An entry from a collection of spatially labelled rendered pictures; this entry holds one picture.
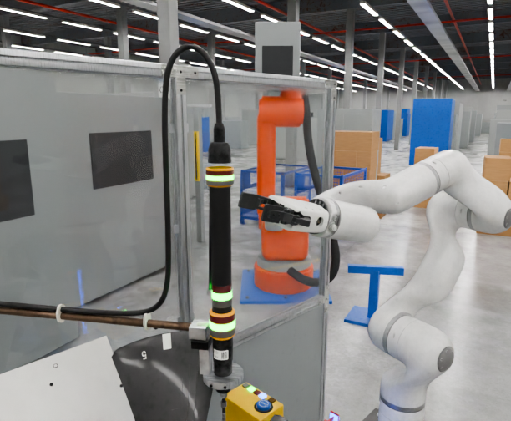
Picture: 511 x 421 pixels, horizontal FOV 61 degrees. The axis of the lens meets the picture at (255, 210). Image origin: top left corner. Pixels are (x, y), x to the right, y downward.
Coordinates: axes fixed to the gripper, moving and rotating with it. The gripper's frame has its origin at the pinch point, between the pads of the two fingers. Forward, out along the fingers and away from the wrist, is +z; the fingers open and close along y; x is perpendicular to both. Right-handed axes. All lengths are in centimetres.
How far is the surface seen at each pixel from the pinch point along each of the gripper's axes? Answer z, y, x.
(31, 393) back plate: 28, 21, -52
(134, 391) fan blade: 12.9, 4.5, -41.7
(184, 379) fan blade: 5.1, -0.2, -36.7
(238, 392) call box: -31, 26, -63
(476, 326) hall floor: -361, 120, -100
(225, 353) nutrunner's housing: 6.7, -12.7, -23.1
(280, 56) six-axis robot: -195, 305, 90
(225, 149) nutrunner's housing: 14.6, -8.8, 9.5
